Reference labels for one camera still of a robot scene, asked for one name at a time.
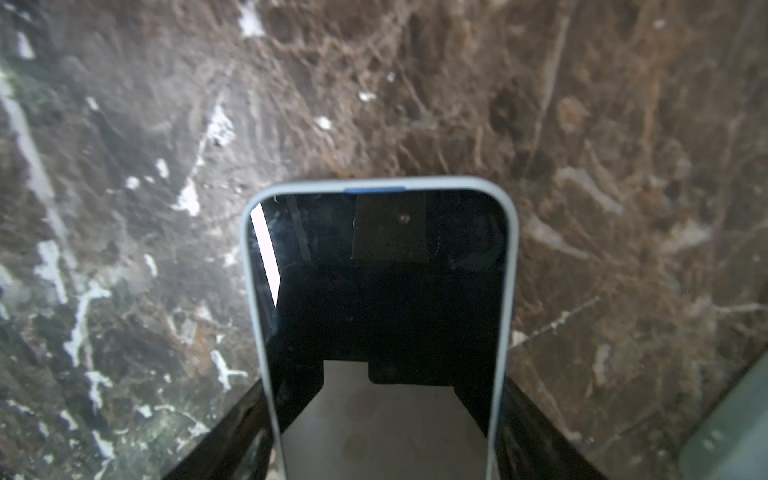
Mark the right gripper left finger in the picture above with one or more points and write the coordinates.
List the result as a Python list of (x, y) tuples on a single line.
[(238, 447)]

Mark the black phone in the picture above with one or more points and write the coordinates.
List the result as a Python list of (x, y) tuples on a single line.
[(384, 288)]

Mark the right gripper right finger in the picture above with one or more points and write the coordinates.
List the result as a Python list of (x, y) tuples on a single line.
[(529, 446)]

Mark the light blue phone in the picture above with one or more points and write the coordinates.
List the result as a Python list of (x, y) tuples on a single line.
[(510, 288), (732, 442)]

